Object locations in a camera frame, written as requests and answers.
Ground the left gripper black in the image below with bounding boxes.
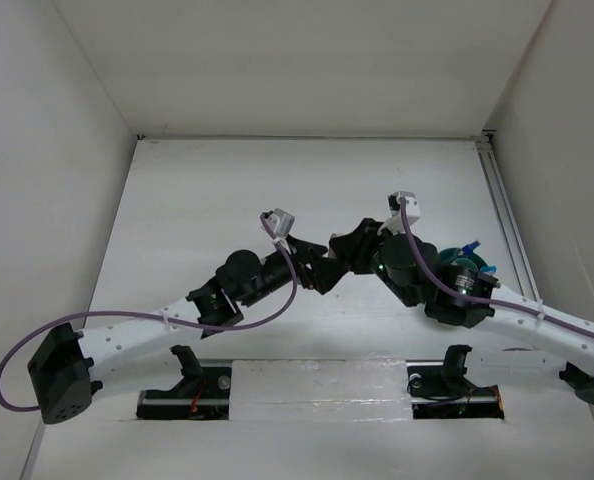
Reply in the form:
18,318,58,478
239,234,346,308

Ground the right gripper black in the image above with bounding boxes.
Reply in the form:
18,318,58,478
330,217,417,308

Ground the clear spray bottle blue cap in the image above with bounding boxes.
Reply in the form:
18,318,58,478
462,240,481,255

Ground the blue capped black highlighter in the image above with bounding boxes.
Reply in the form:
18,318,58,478
479,265,497,278

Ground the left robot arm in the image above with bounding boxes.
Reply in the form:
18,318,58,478
28,236,330,425

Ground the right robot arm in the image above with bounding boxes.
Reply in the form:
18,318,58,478
326,218,594,405

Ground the teal round container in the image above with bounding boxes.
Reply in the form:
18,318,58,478
439,247,489,272

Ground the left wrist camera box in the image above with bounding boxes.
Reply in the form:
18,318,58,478
261,208,295,238

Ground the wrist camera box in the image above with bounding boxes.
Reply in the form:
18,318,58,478
388,191,421,225
261,208,295,238

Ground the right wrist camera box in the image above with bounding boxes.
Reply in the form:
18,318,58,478
388,191,421,225

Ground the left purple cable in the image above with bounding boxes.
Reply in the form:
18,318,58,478
0,212,299,412

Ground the purple cable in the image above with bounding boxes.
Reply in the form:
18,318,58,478
0,212,299,412
399,197,594,401

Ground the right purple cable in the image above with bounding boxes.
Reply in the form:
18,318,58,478
399,197,594,401

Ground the aluminium side rail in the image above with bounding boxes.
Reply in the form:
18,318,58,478
470,134,539,301

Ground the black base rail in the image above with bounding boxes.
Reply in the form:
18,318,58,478
136,346,505,422

